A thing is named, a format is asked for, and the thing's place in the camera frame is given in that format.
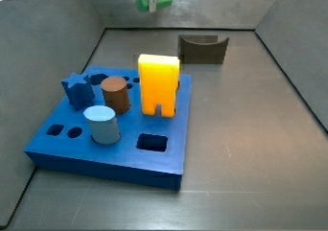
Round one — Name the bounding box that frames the dark blue star block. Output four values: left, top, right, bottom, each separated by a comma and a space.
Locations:
62, 73, 95, 110

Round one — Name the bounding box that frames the blue shape sorter board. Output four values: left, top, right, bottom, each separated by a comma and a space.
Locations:
24, 66, 193, 190

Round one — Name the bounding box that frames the light blue cylinder block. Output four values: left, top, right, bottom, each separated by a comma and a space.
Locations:
83, 105, 121, 145

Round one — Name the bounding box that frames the green hexagon block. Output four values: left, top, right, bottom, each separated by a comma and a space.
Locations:
136, 0, 173, 12

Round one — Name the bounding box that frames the brown cylinder block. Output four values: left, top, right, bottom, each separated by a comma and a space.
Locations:
101, 76, 132, 115

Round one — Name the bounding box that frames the black curved cradle block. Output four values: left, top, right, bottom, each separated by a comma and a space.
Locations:
178, 35, 229, 64

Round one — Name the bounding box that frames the yellow notched block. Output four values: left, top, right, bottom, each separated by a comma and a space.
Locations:
138, 54, 180, 117

